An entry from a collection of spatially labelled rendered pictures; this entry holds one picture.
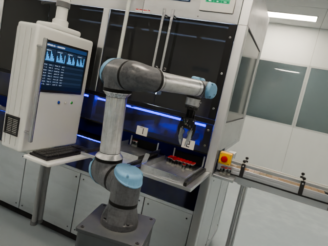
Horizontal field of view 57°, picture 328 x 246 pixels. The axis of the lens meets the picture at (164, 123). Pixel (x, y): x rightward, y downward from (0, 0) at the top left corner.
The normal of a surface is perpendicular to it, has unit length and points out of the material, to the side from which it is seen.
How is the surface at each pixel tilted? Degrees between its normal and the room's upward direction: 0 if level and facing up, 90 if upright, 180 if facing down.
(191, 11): 90
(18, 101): 90
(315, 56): 90
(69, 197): 90
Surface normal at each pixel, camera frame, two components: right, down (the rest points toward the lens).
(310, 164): -0.38, 0.05
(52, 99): 0.89, 0.24
